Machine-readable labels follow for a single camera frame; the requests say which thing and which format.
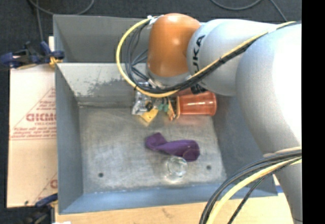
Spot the yellow block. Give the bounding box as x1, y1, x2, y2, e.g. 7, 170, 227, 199
140, 109, 158, 127

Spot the grey metal bin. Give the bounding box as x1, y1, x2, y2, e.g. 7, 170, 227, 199
52, 14, 279, 215

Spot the purple cloth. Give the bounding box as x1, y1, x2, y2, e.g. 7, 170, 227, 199
144, 132, 201, 163

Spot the orange clear plastic cup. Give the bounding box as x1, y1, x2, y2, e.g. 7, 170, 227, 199
167, 91, 217, 121

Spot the clear glass cup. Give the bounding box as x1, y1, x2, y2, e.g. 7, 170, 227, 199
162, 155, 189, 181

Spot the brown cardboard board red print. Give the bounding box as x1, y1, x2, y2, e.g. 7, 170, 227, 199
6, 36, 59, 209

